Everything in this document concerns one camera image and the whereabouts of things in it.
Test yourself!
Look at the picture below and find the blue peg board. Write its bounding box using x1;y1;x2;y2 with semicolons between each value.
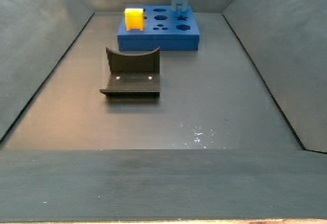
115;6;200;52

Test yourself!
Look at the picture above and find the black curved holder stand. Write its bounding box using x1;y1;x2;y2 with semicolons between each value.
99;49;160;96

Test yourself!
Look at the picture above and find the yellow notched block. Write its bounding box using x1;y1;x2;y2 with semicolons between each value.
123;8;144;31

